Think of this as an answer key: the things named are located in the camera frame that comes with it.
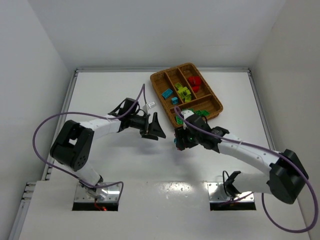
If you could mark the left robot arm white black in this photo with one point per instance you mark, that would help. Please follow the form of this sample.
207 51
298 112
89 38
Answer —
73 144

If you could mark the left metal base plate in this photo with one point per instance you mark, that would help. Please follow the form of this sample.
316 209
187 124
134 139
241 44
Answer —
105 195

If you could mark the blue long lego brick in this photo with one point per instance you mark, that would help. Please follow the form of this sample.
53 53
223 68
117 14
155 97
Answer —
167 93

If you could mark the lime square lego brick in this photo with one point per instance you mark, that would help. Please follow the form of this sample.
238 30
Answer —
178 86

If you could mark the metal base plate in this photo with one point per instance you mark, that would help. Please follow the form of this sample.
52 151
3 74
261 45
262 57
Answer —
218 193
105 195

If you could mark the red rectangular lego brick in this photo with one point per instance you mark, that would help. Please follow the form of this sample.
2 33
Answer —
195 80

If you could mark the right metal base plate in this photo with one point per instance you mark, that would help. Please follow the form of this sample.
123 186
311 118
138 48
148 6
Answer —
218 193

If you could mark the lime lego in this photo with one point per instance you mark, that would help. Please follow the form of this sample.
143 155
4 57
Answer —
187 98

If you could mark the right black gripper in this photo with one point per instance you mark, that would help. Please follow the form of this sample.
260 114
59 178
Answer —
180 139

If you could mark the dark green lego brick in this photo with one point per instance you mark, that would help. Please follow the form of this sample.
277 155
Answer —
205 113

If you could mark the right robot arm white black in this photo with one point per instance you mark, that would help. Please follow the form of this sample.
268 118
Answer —
281 173

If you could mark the green number three lego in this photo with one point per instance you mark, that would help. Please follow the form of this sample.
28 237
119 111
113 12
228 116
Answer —
199 112

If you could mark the small blue lego brick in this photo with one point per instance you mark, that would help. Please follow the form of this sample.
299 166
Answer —
174 100

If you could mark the lime long lego brick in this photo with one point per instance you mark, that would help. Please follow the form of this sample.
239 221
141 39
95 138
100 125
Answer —
183 89

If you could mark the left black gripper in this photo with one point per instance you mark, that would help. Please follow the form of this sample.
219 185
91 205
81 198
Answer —
146 125

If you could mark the brown wicker divided basket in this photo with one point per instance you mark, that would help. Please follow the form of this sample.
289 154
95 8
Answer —
184 86

